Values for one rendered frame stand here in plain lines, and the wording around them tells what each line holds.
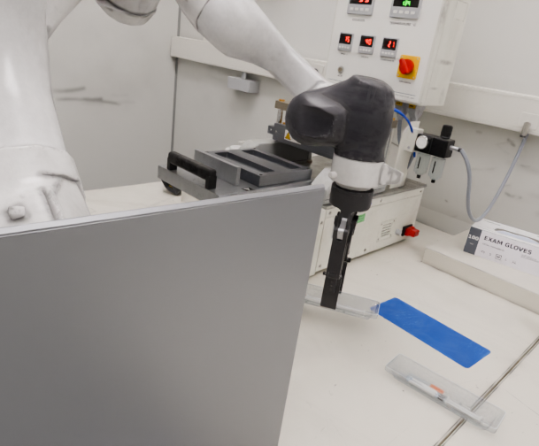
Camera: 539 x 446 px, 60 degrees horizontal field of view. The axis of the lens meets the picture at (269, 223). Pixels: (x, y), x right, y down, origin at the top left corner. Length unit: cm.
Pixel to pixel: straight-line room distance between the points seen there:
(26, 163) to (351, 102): 49
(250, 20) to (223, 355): 57
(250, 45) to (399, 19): 55
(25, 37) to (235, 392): 45
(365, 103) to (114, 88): 184
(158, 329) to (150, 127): 223
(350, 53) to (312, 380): 92
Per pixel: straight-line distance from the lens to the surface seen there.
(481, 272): 128
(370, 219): 123
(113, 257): 37
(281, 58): 93
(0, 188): 52
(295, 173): 104
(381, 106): 78
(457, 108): 155
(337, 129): 78
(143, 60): 254
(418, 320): 105
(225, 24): 85
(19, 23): 60
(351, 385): 82
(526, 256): 134
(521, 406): 93
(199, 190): 94
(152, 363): 45
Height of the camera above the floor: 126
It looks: 21 degrees down
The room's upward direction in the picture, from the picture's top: 8 degrees clockwise
